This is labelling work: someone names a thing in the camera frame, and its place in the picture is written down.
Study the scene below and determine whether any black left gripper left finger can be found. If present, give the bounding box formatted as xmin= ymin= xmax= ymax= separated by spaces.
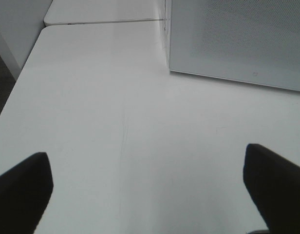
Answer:
xmin=0 ymin=152 xmax=54 ymax=234

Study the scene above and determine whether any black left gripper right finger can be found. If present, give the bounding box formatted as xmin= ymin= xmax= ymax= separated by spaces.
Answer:
xmin=243 ymin=143 xmax=300 ymax=234

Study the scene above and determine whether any white microwave door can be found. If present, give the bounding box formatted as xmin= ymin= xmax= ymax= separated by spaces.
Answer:
xmin=167 ymin=0 xmax=300 ymax=91

